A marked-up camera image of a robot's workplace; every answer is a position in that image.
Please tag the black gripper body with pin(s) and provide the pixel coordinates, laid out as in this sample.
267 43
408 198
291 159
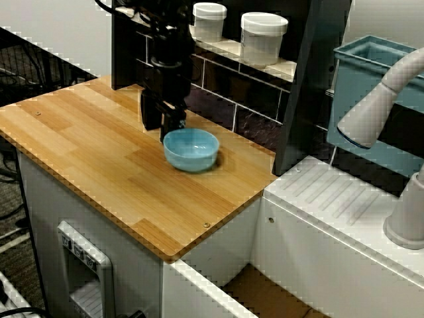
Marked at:
167 83

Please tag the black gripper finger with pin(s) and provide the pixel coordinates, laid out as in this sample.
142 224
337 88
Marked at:
172 127
151 112

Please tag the light blue bowl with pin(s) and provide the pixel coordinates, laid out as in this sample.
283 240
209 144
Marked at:
192 152

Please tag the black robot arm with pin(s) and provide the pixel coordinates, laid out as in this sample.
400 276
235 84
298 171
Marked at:
165 30

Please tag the white toy sink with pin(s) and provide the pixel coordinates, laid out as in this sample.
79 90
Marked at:
331 225

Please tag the wooden countertop board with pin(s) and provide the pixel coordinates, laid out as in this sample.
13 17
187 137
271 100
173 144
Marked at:
99 149

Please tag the small white lidded jar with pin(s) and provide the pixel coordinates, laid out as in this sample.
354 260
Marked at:
209 23

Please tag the large white lidded jar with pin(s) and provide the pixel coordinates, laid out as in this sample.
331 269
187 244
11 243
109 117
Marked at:
261 39

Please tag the white kitchen cabinet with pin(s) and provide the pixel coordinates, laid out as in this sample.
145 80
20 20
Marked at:
43 205

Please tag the grey dishwasher front panel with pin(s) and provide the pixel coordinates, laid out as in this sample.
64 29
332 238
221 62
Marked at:
84 268

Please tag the brown cardboard sheet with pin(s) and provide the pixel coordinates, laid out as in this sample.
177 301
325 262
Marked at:
265 295

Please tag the teal plastic bin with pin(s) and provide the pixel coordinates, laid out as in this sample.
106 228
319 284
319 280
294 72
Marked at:
364 99

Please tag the grey toy faucet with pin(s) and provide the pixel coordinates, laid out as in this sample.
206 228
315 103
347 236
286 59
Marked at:
374 109

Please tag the white power strip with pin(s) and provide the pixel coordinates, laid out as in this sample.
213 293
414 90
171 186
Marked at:
10 298

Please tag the black backsplash shelf frame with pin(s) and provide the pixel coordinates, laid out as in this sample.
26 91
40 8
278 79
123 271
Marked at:
308 83

